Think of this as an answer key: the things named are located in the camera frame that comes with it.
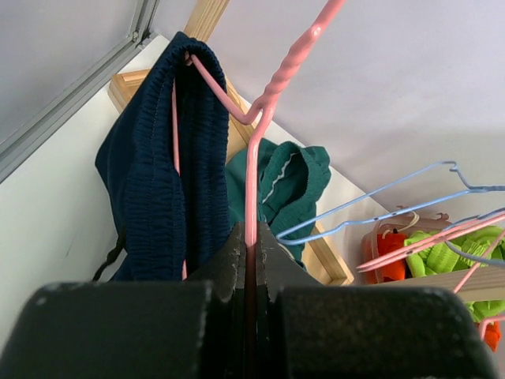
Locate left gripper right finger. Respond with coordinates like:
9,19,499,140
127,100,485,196
256,223,500,378

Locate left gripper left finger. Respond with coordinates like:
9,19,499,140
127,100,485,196
1,224,246,378

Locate orange shorts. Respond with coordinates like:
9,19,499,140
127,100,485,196
365,232,505,352

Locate teal shorts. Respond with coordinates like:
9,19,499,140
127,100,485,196
225,139,331,271

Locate blue wire hanger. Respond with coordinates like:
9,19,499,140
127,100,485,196
275,160,504,246
440,225,504,271

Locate navy blue shorts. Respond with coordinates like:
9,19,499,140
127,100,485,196
95,32,231,281

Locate pink wire hanger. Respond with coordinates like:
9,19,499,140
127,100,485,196
356,211,505,340
184,0,344,280

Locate lime green shorts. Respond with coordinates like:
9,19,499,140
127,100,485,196
406,226,504,322

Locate wooden clothes rack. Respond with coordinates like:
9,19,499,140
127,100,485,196
108,1,504,301

